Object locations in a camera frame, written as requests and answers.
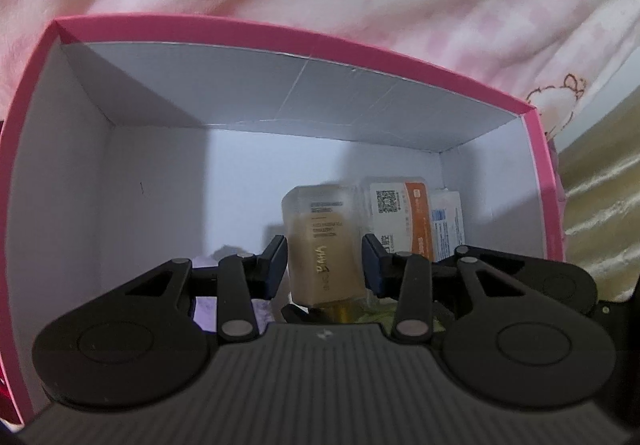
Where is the foundation bottle with gold cap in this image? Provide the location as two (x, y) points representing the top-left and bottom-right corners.
(281, 184), (371, 323)

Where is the small white blue packet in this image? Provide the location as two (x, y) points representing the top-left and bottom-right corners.
(430, 190), (468, 263)

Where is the gold curtain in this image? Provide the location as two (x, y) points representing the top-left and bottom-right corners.
(555, 110), (640, 306)

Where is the pink cardboard box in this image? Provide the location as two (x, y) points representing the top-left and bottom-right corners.
(0, 14), (568, 426)

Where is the clear plastic box orange label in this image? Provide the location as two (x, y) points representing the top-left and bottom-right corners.
(357, 176), (436, 263)

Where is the purple powder puff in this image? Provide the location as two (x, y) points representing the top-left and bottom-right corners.
(192, 295), (273, 333)

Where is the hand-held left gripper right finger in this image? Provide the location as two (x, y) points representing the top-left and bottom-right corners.
(362, 233), (526, 343)

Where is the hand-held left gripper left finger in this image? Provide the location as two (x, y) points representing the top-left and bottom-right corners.
(125, 235), (290, 343)

